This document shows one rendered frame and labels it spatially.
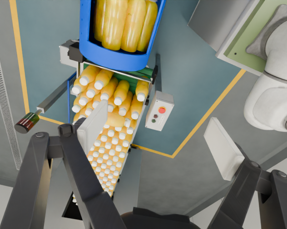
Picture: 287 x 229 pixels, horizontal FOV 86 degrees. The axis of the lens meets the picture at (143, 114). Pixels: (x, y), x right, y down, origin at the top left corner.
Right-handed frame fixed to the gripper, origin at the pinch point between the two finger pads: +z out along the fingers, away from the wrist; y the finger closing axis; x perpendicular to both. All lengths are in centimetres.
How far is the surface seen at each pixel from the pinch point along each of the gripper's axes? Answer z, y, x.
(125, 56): 39.6, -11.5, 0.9
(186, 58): 167, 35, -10
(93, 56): 39.2, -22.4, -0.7
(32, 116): 48, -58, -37
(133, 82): 76, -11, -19
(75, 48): 62, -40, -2
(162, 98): 59, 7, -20
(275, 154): 191, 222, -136
